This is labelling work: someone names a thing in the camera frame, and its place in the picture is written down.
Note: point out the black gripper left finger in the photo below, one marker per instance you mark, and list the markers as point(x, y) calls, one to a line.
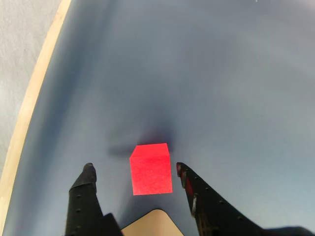
point(81, 209)

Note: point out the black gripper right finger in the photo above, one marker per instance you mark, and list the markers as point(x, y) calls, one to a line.
point(214, 211)

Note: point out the red cube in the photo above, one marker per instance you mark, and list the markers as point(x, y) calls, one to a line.
point(151, 172)

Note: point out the beige square container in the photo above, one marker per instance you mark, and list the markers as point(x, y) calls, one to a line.
point(152, 225)

